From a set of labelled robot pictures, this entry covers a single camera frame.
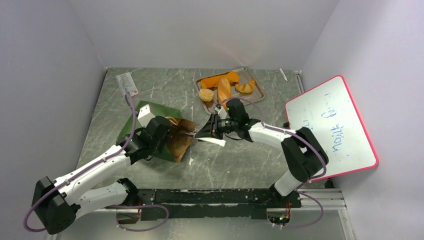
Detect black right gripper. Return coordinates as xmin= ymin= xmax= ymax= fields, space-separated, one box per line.
xmin=196 ymin=112 xmax=238 ymax=142

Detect metal tongs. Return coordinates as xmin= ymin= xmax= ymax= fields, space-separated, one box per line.
xmin=172 ymin=129 xmax=226 ymax=147

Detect fake baguette loaf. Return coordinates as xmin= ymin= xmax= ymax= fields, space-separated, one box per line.
xmin=217 ymin=77 xmax=232 ymax=103

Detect fake croissant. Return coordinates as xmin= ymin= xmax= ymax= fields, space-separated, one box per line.
xmin=235 ymin=78 xmax=256 ymax=94

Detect green paper bag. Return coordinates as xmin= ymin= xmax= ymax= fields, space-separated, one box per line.
xmin=115 ymin=100 xmax=197 ymax=163

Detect fake round bread roll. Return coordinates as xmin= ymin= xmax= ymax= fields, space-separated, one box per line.
xmin=198 ymin=88 xmax=215 ymax=102

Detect orange fake braided bread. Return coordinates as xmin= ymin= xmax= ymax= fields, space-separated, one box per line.
xmin=200 ymin=71 xmax=240 ymax=89

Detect metal baking tray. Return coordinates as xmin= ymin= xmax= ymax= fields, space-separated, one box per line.
xmin=193 ymin=67 xmax=268 ymax=116

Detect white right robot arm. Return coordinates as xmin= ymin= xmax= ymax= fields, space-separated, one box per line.
xmin=193 ymin=97 xmax=329 ymax=207

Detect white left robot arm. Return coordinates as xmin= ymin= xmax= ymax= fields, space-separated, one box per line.
xmin=23 ymin=116 xmax=172 ymax=235

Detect white paper receipt card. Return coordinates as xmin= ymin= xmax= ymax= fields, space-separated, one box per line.
xmin=115 ymin=72 xmax=139 ymax=98

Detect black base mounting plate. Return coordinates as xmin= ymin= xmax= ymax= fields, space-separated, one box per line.
xmin=112 ymin=188 xmax=302 ymax=221

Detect white marker pen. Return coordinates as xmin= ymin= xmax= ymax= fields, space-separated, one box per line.
xmin=279 ymin=67 xmax=288 ymax=82

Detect pink framed whiteboard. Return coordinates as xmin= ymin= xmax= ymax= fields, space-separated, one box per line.
xmin=285 ymin=75 xmax=379 ymax=179

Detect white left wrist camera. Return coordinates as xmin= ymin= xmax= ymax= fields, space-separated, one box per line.
xmin=137 ymin=104 xmax=156 ymax=128

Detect aluminium rail frame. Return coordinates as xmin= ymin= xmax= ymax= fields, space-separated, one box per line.
xmin=44 ymin=188 xmax=355 ymax=240

